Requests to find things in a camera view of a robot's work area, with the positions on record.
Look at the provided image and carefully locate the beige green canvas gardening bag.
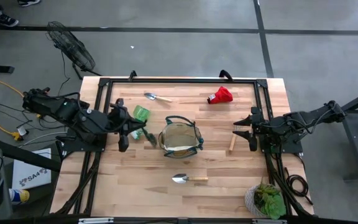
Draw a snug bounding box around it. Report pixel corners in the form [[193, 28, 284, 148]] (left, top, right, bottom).
[[158, 115, 204, 159]]

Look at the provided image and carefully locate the blue yellow can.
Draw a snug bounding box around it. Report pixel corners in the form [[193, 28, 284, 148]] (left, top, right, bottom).
[[8, 188, 30, 206]]

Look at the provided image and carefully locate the black coiled cable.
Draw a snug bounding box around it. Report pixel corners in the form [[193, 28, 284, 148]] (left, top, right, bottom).
[[285, 167, 314, 206]]

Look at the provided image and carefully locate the wide trowel wooden handle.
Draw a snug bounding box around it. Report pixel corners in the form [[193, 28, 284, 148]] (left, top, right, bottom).
[[172, 173, 209, 184]]

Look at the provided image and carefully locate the white cardboard box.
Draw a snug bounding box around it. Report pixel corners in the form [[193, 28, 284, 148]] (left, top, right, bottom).
[[12, 148, 52, 190]]

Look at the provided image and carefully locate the white cable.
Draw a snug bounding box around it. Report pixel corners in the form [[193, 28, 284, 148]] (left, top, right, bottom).
[[19, 130, 70, 147]]

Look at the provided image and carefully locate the black metal leg beam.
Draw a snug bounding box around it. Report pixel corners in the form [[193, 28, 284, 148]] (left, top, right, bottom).
[[0, 136, 62, 172]]

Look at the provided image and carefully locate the black metal table frame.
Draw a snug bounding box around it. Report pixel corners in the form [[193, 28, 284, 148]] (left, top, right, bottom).
[[50, 76, 315, 218]]

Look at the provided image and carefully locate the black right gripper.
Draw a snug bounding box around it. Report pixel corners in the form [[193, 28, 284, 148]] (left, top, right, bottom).
[[232, 106, 265, 152]]

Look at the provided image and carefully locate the silver metal bracket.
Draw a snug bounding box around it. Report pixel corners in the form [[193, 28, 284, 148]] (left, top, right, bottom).
[[252, 218, 287, 224], [78, 217, 114, 224]]

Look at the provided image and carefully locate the green plant white pot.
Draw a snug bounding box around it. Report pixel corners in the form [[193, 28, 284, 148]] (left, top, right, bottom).
[[244, 182, 287, 220]]

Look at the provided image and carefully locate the narrow trowel wooden handle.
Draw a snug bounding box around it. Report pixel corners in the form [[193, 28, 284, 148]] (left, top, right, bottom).
[[144, 92, 173, 103]]

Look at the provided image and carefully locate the person's shoe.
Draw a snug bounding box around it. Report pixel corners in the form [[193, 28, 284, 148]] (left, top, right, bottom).
[[17, 0, 42, 7], [0, 0, 20, 28]]

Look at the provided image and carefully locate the red gardening glove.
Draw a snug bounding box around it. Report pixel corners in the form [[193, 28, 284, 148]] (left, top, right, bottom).
[[207, 86, 234, 105]]

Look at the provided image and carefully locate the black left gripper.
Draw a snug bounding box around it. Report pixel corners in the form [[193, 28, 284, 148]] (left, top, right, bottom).
[[107, 98, 147, 152]]

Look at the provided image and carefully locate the green plastic spray bottle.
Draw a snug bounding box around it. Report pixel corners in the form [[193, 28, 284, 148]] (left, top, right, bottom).
[[131, 105, 151, 140]]

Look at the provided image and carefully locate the black floor fan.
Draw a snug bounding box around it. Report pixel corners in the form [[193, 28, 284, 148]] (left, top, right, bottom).
[[45, 21, 103, 80]]

